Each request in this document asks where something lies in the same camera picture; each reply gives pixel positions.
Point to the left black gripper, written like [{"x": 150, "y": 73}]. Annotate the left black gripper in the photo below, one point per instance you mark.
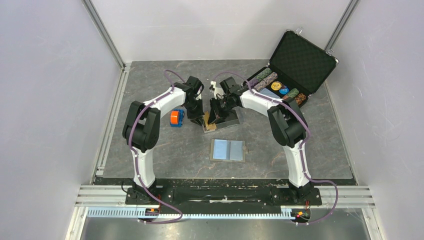
[{"x": 197, "y": 117}]

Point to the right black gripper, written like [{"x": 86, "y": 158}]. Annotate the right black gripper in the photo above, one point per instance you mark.
[{"x": 215, "y": 111}]

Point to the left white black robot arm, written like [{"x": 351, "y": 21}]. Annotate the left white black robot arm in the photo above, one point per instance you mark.
[{"x": 142, "y": 125}]

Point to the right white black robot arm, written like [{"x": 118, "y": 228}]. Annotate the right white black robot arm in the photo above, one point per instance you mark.
[{"x": 288, "y": 126}]

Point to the orange blue small object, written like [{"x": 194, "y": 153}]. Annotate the orange blue small object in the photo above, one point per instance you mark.
[{"x": 176, "y": 118}]

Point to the purple poker chip row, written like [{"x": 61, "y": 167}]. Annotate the purple poker chip row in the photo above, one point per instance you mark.
[{"x": 258, "y": 86}]

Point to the yellow dealer chip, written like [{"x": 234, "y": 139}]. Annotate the yellow dealer chip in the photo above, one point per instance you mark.
[{"x": 276, "y": 86}]

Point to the green poker chip row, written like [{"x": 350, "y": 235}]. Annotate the green poker chip row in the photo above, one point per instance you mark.
[{"x": 263, "y": 74}]

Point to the blue dealer chip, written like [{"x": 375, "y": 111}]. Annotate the blue dealer chip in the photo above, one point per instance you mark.
[{"x": 284, "y": 91}]

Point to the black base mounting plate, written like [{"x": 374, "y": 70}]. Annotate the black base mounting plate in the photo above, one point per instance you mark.
[{"x": 222, "y": 196}]

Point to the black poker chip case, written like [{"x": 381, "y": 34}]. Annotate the black poker chip case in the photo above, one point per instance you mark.
[{"x": 300, "y": 64}]

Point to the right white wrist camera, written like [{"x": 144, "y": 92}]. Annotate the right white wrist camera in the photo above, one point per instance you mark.
[{"x": 218, "y": 92}]

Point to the aluminium frame rail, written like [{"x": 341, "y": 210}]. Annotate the aluminium frame rail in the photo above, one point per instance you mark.
[{"x": 93, "y": 73}]

